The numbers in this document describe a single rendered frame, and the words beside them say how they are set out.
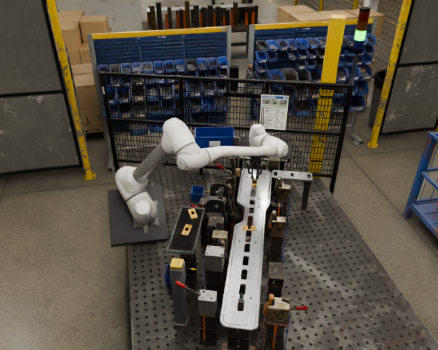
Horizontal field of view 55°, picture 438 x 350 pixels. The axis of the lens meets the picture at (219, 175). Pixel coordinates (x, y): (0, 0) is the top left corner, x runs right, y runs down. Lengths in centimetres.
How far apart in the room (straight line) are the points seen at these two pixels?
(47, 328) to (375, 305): 233
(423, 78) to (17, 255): 476
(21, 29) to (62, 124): 100
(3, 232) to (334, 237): 305
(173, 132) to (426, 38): 368
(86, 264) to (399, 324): 254
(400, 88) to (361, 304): 334
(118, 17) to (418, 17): 589
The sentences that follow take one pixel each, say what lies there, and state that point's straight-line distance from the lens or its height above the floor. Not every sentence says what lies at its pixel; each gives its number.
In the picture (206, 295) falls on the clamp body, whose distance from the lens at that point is 217.
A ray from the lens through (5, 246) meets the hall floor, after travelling 438.
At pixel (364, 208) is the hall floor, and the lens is 459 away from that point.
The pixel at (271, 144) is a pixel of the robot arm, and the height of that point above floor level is 142.
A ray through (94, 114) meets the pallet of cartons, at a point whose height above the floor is 35.
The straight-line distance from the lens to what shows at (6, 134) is 486.
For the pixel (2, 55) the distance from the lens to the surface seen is 451.
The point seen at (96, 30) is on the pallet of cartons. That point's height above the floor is 92.
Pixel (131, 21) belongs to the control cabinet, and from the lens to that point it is 925.
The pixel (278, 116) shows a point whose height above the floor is 127.
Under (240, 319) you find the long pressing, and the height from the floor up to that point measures 100.
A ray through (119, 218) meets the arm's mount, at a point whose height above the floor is 84.
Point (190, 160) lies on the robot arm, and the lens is 232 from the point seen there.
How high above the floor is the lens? 272
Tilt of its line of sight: 34 degrees down
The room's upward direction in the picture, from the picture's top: straight up
